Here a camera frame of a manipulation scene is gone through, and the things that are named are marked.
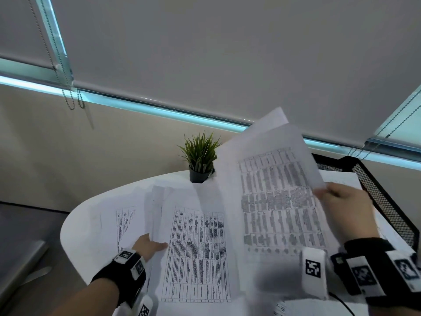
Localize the person's right hand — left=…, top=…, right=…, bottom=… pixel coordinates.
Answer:
left=312, top=182, right=381, bottom=244

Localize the person's left hand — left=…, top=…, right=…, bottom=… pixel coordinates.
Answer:
left=131, top=233, right=168, bottom=262

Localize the black mesh paper tray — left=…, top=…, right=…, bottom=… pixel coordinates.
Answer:
left=310, top=153, right=420, bottom=252

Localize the person's right forearm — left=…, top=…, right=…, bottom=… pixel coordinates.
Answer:
left=368, top=304, right=421, bottom=316

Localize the person's left forearm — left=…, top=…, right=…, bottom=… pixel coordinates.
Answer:
left=49, top=278, right=121, bottom=316

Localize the black right wristband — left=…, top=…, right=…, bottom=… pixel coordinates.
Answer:
left=330, top=237, right=421, bottom=308

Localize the black wristband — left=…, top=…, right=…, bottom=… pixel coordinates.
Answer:
left=91, top=249, right=147, bottom=308
left=330, top=237, right=421, bottom=308

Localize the black left wristband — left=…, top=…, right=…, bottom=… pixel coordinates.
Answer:
left=91, top=249, right=147, bottom=308

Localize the white table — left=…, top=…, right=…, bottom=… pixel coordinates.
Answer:
left=60, top=170, right=421, bottom=316

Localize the potted green plant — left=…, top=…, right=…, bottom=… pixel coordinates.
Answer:
left=177, top=130, right=221, bottom=184

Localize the grey low cabinet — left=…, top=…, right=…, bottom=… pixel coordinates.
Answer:
left=0, top=204, right=50, bottom=306

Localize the glass window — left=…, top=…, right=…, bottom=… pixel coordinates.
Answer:
left=0, top=0, right=421, bottom=172

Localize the wide grey roller blind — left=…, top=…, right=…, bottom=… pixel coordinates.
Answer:
left=49, top=0, right=421, bottom=148

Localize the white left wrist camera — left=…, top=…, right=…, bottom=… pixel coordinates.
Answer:
left=113, top=292, right=153, bottom=316

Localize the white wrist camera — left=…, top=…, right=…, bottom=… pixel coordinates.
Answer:
left=113, top=292, right=153, bottom=316
left=300, top=247, right=329, bottom=300

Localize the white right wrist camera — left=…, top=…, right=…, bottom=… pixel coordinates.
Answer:
left=300, top=247, right=329, bottom=300

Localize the metal bead chain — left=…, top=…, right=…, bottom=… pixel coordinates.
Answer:
left=348, top=101, right=421, bottom=160
left=26, top=0, right=86, bottom=111

